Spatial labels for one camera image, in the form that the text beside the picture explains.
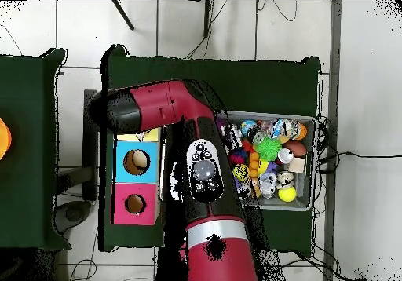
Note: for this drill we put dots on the yellow smiley ball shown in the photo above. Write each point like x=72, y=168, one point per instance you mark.
x=241, y=172

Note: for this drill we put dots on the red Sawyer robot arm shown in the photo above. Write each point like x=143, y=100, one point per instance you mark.
x=220, y=262

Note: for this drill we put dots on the wooden box with three holes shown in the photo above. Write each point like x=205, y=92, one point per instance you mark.
x=138, y=205

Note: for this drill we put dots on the silver mesh bin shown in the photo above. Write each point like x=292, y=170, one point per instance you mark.
x=306, y=168

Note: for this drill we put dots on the purple spiky toy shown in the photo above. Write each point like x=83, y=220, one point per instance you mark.
x=221, y=125

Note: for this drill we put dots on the green spiky ball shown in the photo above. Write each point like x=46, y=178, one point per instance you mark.
x=268, y=148

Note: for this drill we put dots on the dark green table cloth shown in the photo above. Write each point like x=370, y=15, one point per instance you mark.
x=267, y=83

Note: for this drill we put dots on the black stand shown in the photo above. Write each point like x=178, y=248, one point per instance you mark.
x=91, y=168

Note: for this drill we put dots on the black tripod leg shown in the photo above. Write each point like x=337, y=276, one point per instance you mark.
x=124, y=15
x=208, y=17

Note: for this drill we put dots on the grey round floor base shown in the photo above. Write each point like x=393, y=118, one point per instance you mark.
x=73, y=213

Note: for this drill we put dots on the green covered side table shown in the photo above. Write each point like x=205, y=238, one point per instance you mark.
x=28, y=183

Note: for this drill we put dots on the orange object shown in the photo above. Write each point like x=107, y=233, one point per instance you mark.
x=4, y=139

